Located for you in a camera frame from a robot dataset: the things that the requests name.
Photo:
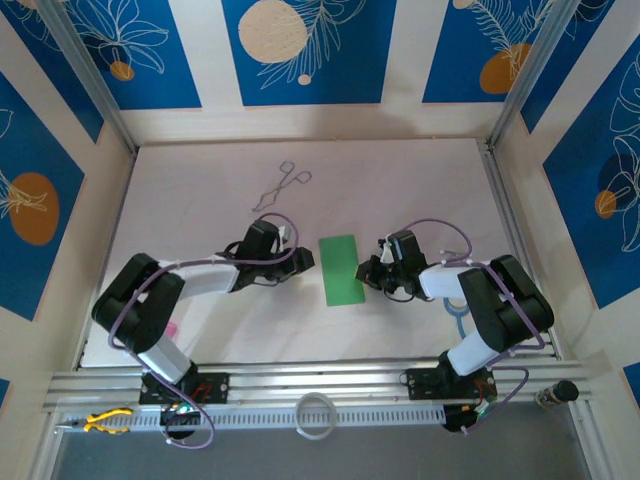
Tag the aluminium side rail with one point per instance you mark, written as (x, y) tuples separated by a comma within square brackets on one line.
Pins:
[(507, 215), (120, 200)]

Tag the white tape roll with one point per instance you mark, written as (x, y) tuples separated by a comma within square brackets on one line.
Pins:
[(298, 417)]

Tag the aluminium frame post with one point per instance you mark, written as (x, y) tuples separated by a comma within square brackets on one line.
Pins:
[(529, 75), (91, 75)]

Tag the aluminium front rail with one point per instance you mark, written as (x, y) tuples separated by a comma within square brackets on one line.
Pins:
[(320, 380)]

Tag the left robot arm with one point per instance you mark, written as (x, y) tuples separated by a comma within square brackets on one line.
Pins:
[(205, 280)]

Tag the green paper sheet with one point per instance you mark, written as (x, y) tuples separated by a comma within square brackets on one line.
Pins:
[(340, 270)]

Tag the dark capped bottle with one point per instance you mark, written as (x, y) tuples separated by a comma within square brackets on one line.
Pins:
[(560, 391)]

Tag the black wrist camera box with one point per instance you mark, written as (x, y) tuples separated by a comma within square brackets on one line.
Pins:
[(407, 247), (260, 240)]

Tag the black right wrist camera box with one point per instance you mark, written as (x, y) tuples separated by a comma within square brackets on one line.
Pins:
[(407, 247)]

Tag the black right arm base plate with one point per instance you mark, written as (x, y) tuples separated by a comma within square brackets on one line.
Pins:
[(422, 384)]

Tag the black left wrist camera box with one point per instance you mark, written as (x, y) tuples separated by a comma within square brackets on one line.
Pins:
[(260, 240)]

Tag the pink plastic packet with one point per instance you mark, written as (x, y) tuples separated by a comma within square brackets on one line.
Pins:
[(171, 331)]

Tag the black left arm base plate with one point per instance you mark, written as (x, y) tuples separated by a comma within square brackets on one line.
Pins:
[(215, 387)]

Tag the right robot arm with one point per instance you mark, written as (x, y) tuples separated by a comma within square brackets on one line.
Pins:
[(450, 280)]

